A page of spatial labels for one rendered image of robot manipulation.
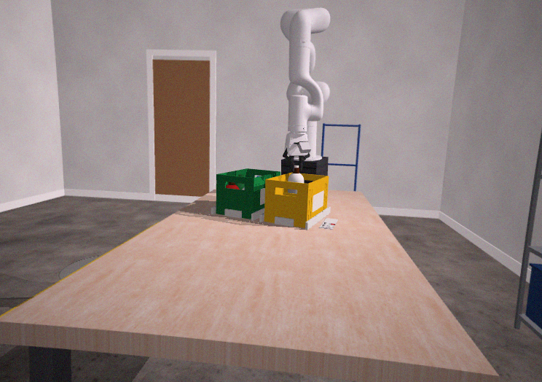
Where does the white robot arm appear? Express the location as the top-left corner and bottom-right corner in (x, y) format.
(280, 7), (330, 161)

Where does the white paper pick list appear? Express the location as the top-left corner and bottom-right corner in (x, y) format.
(319, 218), (338, 230)

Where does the green crate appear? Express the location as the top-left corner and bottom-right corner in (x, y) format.
(216, 168), (280, 219)

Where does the red bottle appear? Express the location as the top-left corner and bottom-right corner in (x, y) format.
(226, 182), (239, 190)

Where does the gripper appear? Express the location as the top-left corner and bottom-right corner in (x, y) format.
(283, 133), (310, 172)

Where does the white bottle with brown label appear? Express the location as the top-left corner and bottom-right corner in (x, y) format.
(288, 165), (304, 194)

